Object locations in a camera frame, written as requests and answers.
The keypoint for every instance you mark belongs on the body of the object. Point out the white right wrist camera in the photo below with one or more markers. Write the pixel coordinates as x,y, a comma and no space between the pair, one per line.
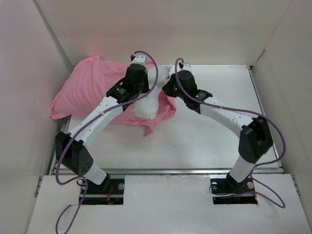
184,66

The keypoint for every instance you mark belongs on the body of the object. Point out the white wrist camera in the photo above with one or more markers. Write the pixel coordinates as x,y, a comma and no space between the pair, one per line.
184,66
138,58

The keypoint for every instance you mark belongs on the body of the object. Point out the aluminium front table rail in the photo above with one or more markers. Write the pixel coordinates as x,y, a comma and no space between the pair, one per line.
278,170

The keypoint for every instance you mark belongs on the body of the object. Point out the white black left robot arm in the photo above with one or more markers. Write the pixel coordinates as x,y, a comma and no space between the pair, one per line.
72,148

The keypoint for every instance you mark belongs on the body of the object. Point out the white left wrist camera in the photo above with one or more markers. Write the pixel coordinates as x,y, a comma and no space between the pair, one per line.
138,58

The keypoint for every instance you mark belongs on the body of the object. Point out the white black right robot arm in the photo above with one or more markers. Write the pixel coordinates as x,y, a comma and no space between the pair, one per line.
253,132

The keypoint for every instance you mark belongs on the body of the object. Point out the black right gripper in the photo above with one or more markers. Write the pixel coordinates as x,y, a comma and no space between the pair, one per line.
167,87

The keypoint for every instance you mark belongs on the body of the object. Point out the white pillow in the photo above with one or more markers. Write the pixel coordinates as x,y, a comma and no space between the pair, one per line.
147,108

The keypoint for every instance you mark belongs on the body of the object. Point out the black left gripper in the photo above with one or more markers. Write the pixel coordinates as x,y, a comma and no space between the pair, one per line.
146,88

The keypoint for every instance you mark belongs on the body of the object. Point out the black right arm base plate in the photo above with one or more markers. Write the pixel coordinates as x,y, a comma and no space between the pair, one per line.
225,193

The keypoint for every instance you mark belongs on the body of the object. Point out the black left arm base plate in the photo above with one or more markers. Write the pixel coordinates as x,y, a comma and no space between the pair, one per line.
113,195

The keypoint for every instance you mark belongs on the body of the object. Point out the pink satin pillowcase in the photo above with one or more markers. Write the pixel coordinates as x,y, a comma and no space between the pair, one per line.
89,83

